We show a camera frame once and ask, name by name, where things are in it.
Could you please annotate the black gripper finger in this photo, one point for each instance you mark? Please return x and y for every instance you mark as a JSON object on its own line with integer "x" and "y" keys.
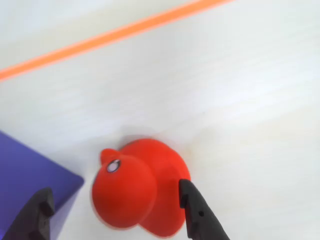
{"x": 200, "y": 215}
{"x": 32, "y": 217}

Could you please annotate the red rubber duck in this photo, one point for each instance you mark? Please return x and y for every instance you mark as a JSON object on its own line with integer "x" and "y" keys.
{"x": 130, "y": 190}

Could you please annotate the purple box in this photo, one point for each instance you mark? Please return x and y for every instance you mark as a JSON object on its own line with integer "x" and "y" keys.
{"x": 30, "y": 165}

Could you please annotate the orange tape line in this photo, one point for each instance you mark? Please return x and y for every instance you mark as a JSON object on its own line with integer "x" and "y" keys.
{"x": 112, "y": 32}

